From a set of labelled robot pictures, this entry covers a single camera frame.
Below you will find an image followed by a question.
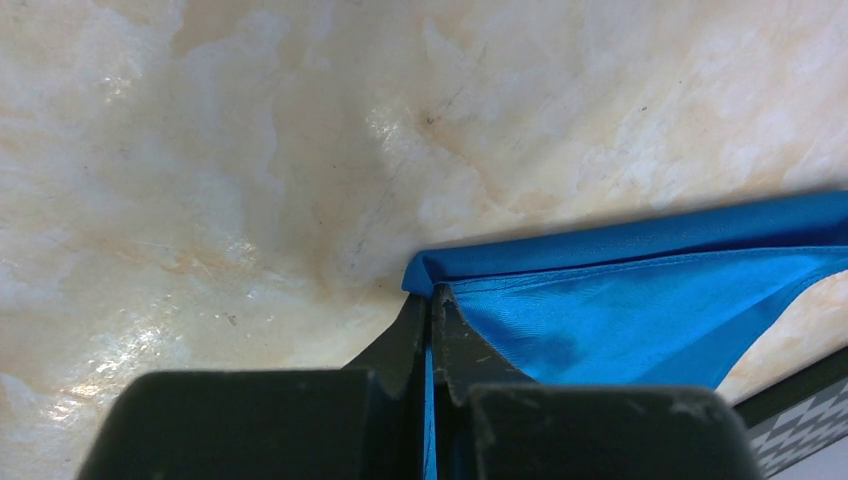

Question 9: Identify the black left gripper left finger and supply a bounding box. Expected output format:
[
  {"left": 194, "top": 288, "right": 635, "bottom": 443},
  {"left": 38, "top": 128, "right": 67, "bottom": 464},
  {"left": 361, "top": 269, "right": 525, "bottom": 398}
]
[{"left": 79, "top": 296, "right": 426, "bottom": 479}]

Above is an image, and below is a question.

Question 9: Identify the blue cloth napkin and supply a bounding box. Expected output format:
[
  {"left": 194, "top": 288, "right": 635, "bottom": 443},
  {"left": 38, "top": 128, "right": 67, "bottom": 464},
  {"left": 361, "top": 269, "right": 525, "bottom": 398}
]
[{"left": 402, "top": 190, "right": 848, "bottom": 480}]

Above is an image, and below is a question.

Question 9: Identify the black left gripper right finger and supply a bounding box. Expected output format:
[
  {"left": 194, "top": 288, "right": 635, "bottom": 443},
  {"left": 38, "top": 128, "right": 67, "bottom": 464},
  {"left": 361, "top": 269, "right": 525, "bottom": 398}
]
[{"left": 430, "top": 286, "right": 762, "bottom": 479}]

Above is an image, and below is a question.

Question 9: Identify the black white checkerboard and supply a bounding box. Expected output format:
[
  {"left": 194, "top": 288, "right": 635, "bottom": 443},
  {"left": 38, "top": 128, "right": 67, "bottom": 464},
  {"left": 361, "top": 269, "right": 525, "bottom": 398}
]
[{"left": 734, "top": 347, "right": 847, "bottom": 478}]

